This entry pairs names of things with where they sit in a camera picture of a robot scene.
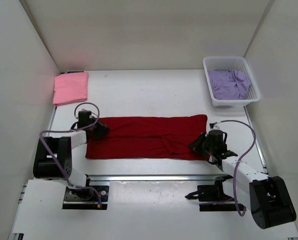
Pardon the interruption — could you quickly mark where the red t shirt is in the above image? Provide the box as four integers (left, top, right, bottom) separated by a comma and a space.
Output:
85, 114, 208, 161

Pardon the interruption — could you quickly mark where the pink t shirt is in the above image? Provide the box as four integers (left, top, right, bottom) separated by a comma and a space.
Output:
53, 72, 89, 106

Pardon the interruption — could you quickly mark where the lavender t shirt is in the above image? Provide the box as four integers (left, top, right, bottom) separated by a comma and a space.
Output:
207, 69, 251, 100

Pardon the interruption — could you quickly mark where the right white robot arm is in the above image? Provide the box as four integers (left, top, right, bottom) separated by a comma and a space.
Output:
186, 129, 297, 229

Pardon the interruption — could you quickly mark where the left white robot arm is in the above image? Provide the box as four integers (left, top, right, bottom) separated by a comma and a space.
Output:
33, 109, 110, 200

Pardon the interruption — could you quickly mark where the white plastic basket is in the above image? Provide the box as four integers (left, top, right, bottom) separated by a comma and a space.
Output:
203, 56, 261, 108

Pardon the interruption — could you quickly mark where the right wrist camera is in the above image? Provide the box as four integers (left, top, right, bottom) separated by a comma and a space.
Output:
209, 122, 220, 131

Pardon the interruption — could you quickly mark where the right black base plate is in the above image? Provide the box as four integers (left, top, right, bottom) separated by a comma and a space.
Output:
185, 175, 237, 212

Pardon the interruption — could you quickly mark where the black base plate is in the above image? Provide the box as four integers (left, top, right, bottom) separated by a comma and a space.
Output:
185, 175, 237, 212
62, 185, 110, 210

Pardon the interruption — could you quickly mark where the aluminium rail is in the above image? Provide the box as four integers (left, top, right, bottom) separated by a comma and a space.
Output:
89, 174, 222, 182

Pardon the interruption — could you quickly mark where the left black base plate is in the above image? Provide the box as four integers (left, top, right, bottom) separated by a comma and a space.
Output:
62, 185, 110, 210

